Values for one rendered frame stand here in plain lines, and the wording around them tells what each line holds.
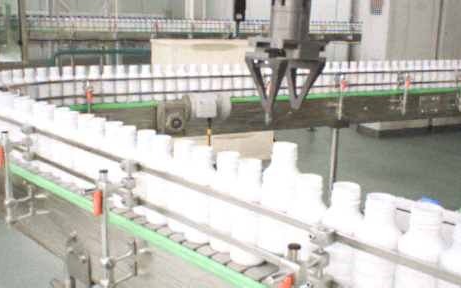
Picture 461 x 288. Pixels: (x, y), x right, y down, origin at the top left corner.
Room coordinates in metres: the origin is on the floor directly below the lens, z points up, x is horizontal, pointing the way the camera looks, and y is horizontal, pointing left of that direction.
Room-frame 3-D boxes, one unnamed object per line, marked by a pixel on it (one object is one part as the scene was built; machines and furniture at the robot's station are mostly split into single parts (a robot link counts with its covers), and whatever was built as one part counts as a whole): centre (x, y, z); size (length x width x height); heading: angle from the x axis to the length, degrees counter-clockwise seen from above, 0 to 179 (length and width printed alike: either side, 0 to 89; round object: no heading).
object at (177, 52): (5.48, 0.19, 0.59); 1.10 x 0.62 x 1.18; 116
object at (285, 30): (0.80, -0.08, 1.37); 0.10 x 0.07 x 0.07; 134
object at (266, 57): (0.79, -0.06, 1.30); 0.07 x 0.07 x 0.09; 44
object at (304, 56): (0.81, -0.09, 1.30); 0.07 x 0.07 x 0.09; 44
